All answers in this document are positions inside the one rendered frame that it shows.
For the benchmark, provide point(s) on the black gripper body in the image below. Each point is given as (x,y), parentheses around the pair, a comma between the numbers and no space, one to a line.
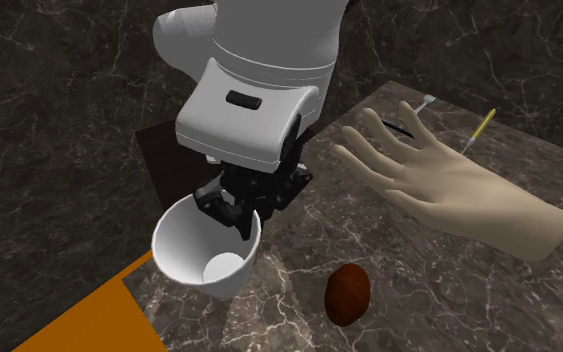
(269,187)

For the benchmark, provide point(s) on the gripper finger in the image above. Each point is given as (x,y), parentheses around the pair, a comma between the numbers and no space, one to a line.
(215,201)
(247,222)

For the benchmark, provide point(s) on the white cup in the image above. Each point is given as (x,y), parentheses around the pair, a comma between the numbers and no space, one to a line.
(183,246)

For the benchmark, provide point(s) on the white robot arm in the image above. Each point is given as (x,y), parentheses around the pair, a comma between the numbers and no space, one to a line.
(261,44)

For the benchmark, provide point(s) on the brown oval fruit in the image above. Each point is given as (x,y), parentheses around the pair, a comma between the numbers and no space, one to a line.
(348,295)

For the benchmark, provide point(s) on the orange flat panel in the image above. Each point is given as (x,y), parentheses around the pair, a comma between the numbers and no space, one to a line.
(91,317)

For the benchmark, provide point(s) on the white fork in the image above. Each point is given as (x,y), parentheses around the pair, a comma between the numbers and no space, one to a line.
(425,103)

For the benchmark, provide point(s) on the beige hand model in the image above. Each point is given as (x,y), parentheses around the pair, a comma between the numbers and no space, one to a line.
(456,190)

